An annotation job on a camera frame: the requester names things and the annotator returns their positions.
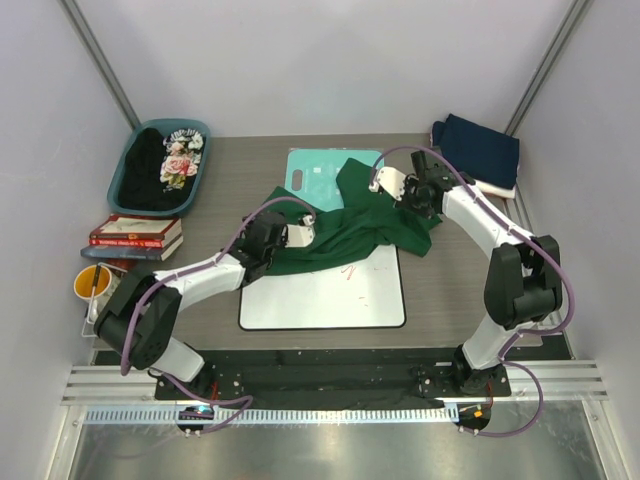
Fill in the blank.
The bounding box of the green t-shirt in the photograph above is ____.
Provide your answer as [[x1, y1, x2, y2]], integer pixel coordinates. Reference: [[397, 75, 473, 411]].
[[266, 158, 441, 276]]

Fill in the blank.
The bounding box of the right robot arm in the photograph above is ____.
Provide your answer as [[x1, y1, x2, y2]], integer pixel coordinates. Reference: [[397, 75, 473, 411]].
[[396, 151, 562, 395]]

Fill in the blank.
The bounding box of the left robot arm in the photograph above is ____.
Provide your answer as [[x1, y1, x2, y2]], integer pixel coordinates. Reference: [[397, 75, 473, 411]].
[[94, 211, 288, 395]]

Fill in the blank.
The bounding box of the folded white t-shirt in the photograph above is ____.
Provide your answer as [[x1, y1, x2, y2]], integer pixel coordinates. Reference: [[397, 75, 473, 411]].
[[474, 179, 515, 200]]

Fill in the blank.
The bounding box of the folded navy t-shirt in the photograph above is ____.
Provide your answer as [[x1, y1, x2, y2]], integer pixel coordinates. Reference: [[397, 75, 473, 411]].
[[431, 114, 520, 189]]

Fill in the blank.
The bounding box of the red middle book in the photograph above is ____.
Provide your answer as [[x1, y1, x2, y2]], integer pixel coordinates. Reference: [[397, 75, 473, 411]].
[[89, 233, 182, 249]]

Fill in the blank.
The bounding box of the red book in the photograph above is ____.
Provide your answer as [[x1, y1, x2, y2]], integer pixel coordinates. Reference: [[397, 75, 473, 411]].
[[89, 233, 182, 249], [89, 215, 181, 240]]

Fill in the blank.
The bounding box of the teal folding board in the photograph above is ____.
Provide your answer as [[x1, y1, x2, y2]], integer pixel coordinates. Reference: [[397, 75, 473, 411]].
[[284, 149, 380, 211]]

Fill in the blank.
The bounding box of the black floral t-shirt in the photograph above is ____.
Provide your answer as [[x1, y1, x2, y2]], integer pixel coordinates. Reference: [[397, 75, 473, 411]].
[[116, 127, 206, 212]]

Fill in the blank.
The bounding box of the white dry-erase board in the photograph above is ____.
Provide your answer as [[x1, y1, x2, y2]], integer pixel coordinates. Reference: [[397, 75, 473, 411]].
[[239, 245, 406, 331]]

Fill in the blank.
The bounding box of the red top book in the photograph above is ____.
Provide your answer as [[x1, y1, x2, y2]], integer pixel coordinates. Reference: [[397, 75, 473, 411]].
[[89, 215, 181, 240]]

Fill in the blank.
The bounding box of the teal plastic basket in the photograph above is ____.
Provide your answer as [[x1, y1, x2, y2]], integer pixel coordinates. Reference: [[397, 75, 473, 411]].
[[107, 118, 212, 217]]

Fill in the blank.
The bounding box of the orange interior mug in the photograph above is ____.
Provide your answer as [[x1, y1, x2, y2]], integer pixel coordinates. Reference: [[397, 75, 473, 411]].
[[73, 264, 120, 324]]

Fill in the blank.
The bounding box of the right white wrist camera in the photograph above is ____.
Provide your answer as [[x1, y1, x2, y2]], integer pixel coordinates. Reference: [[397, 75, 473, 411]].
[[369, 167, 407, 201]]

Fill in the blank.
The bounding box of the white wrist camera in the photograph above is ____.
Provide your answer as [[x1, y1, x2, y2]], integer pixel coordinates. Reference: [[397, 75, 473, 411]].
[[369, 167, 407, 201], [285, 214, 315, 248]]

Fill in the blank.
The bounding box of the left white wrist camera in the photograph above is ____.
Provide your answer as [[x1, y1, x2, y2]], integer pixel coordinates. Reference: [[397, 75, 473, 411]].
[[285, 214, 315, 248]]

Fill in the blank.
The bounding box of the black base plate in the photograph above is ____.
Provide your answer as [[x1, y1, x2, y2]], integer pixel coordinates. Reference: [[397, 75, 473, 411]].
[[92, 343, 573, 401]]

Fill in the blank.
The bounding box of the slotted cable duct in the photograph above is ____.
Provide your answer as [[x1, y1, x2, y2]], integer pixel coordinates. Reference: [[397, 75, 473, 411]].
[[84, 404, 459, 426]]

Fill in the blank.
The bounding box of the aluminium frame rail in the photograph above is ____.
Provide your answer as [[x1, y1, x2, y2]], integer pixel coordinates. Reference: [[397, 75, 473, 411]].
[[62, 360, 609, 405]]

